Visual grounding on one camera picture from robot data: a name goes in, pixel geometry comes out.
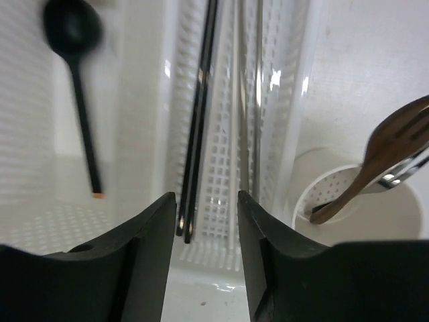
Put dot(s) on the black chopstick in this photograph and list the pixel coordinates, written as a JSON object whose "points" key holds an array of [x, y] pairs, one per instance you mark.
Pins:
{"points": [[204, 61], [194, 153]]}

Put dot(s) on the silver metal chopstick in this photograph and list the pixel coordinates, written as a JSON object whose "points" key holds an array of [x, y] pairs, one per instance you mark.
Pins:
{"points": [[257, 97]]}

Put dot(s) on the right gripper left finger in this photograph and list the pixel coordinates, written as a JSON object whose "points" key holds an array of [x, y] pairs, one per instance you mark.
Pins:
{"points": [[120, 275]]}

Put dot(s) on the black plastic spoon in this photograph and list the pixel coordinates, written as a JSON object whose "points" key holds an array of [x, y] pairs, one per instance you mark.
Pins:
{"points": [[73, 29]]}

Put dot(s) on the white square box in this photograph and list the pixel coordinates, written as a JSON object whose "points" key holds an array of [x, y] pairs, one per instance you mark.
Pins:
{"points": [[47, 204]]}

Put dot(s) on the small metal fork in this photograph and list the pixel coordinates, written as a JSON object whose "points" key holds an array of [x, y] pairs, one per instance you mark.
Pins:
{"points": [[405, 169]]}

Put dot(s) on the grey metal chopstick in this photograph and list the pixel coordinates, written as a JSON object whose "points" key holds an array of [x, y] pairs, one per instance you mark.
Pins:
{"points": [[243, 132]]}

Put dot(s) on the brown wooden fork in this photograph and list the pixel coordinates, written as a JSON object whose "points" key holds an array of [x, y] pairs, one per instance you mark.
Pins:
{"points": [[396, 138]]}

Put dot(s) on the white paper cup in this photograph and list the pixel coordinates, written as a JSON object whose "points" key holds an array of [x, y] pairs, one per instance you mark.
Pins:
{"points": [[321, 176]]}

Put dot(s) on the white perforated tray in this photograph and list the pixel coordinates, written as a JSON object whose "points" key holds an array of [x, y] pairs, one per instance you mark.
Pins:
{"points": [[206, 281]]}

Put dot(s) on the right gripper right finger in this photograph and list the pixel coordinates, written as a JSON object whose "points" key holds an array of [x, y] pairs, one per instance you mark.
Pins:
{"points": [[289, 277]]}

